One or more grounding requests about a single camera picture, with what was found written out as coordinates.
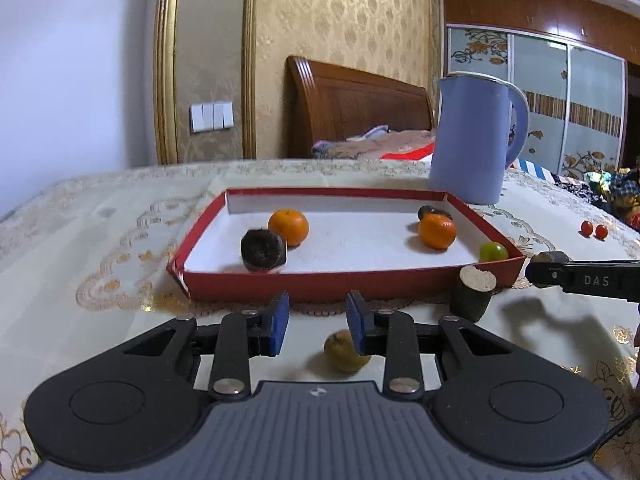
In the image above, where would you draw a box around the large orange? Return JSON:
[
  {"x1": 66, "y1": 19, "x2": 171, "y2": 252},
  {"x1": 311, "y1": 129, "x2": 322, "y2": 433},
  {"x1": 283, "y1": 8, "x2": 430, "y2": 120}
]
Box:
[{"x1": 268, "y1": 208, "x2": 309, "y2": 247}]

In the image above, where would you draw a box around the white wall light switch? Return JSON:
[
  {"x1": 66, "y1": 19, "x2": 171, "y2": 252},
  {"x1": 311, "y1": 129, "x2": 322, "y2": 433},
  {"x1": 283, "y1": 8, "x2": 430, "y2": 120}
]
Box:
[{"x1": 190, "y1": 101, "x2": 235, "y2": 134}]

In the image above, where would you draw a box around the green lime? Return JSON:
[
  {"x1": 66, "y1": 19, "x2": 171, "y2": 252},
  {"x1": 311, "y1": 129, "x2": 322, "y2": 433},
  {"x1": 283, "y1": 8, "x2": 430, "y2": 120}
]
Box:
[{"x1": 479, "y1": 241, "x2": 510, "y2": 264}]

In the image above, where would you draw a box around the striped cloth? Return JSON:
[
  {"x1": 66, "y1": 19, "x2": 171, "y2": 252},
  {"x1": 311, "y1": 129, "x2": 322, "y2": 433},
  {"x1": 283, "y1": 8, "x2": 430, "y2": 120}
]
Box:
[{"x1": 515, "y1": 158, "x2": 591, "y2": 192}]

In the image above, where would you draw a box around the wardrobe with floral doors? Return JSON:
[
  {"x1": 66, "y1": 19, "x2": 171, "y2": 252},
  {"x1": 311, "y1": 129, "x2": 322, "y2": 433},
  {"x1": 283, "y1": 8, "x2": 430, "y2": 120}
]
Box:
[{"x1": 442, "y1": 0, "x2": 640, "y2": 181}]

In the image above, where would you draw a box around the light blue electric kettle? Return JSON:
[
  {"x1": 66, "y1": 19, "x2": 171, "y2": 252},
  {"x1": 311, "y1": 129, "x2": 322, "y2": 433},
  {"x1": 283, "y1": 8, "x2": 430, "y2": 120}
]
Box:
[{"x1": 428, "y1": 72, "x2": 530, "y2": 206}]

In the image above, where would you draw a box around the yellow-brown round fruit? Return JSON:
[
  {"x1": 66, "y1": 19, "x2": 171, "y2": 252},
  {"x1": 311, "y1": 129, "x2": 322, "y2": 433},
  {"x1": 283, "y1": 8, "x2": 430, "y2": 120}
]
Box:
[{"x1": 323, "y1": 330, "x2": 373, "y2": 373}]

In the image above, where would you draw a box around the small mandarin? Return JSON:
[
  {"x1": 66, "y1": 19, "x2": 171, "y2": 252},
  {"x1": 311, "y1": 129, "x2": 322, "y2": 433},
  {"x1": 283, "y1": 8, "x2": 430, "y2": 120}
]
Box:
[{"x1": 417, "y1": 213, "x2": 457, "y2": 251}]

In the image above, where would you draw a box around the red cloth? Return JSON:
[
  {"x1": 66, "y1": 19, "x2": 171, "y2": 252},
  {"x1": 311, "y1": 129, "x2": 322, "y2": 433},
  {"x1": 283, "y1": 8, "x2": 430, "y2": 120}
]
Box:
[{"x1": 380, "y1": 142, "x2": 435, "y2": 163}]

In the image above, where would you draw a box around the red cardboard box tray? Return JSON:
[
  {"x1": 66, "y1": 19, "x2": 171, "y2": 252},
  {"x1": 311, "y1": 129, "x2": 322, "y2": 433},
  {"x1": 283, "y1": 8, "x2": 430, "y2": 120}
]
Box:
[{"x1": 166, "y1": 187, "x2": 527, "y2": 303}]

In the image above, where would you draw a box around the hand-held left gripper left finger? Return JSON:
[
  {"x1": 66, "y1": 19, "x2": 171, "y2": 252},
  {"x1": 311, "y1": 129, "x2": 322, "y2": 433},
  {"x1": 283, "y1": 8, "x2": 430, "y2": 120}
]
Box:
[{"x1": 120, "y1": 291, "x2": 291, "y2": 401}]

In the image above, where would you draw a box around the dark round fruit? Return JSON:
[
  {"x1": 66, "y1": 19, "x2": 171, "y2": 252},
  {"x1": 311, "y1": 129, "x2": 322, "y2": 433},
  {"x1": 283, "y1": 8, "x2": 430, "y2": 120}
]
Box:
[{"x1": 240, "y1": 228, "x2": 289, "y2": 274}]

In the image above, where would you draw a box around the gold wall panel frame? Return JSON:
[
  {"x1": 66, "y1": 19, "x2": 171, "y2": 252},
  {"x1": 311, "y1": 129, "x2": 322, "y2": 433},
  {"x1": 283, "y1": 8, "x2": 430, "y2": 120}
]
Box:
[{"x1": 153, "y1": 0, "x2": 258, "y2": 165}]

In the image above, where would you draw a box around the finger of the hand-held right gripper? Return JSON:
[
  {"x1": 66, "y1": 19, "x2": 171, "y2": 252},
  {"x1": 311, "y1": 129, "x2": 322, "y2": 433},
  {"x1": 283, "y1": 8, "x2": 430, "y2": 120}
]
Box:
[{"x1": 525, "y1": 251, "x2": 640, "y2": 304}]

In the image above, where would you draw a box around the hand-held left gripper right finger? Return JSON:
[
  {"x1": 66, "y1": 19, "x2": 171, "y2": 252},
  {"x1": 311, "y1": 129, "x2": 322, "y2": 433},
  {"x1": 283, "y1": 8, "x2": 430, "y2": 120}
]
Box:
[{"x1": 346, "y1": 290, "x2": 516, "y2": 401}]

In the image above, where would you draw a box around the colourful clothing pile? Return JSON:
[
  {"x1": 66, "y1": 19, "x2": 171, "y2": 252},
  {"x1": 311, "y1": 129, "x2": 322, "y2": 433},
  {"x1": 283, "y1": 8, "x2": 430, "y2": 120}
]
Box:
[{"x1": 585, "y1": 167, "x2": 640, "y2": 231}]

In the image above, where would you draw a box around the wooden bed headboard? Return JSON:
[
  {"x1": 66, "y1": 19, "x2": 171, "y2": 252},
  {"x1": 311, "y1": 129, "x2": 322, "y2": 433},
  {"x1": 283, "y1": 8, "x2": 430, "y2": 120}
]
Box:
[{"x1": 286, "y1": 56, "x2": 436, "y2": 159}]

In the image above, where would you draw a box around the brown bedding pile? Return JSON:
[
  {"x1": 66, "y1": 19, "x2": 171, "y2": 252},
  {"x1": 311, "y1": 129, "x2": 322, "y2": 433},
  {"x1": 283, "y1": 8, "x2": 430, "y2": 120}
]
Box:
[{"x1": 312, "y1": 126, "x2": 436, "y2": 161}]

